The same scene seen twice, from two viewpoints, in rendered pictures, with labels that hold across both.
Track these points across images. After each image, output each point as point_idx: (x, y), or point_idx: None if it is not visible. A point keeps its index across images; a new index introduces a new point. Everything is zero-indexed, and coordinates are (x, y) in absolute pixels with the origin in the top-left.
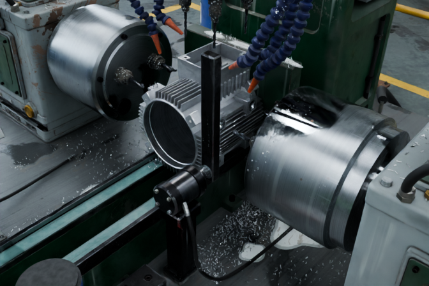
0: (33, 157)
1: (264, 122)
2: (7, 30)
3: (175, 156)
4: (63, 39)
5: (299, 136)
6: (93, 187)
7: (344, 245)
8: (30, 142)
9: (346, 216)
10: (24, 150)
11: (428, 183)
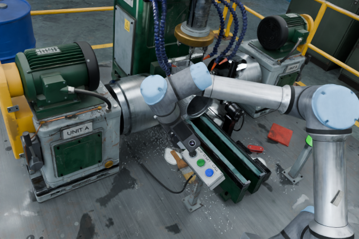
0: (130, 179)
1: (236, 73)
2: (94, 129)
3: (192, 113)
4: (137, 105)
5: (245, 69)
6: (203, 141)
7: None
8: (113, 180)
9: (260, 80)
10: (120, 183)
11: (276, 58)
